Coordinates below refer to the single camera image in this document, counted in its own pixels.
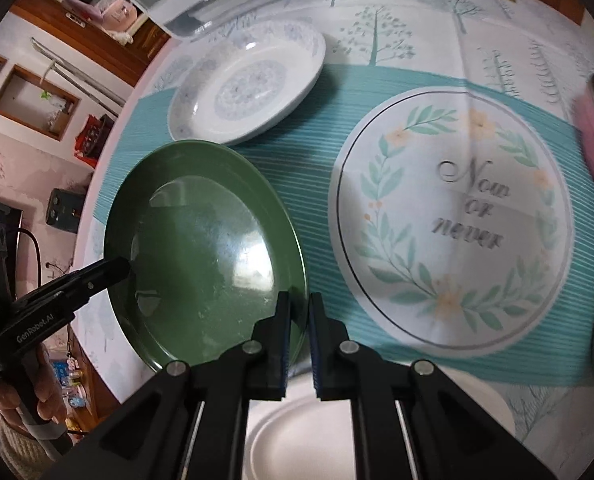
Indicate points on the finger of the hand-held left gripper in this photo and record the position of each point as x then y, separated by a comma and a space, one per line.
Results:
104, 275

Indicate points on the dark wooden sideboard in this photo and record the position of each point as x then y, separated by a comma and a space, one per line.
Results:
102, 55

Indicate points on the pink pouch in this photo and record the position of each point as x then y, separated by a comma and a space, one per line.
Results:
117, 12

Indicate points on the white oval plate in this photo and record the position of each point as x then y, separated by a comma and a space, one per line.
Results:
299, 435

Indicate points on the black wall device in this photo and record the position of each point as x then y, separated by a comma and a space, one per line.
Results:
64, 210

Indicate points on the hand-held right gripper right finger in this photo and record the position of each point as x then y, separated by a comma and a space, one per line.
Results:
315, 340

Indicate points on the white floral plate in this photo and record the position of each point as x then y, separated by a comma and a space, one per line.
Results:
247, 85

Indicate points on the wall niche shelf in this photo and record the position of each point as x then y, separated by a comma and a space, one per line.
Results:
32, 102

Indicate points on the green plate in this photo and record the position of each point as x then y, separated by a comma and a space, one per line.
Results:
202, 240

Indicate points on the red decoration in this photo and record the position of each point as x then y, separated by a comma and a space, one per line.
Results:
94, 137

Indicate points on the person's left hand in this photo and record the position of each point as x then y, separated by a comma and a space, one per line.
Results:
52, 395

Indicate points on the person's left forearm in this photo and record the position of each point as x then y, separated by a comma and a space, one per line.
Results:
22, 452

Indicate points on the tree print tablecloth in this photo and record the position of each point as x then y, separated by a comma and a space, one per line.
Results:
427, 35

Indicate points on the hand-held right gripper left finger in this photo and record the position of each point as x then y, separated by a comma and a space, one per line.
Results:
286, 340

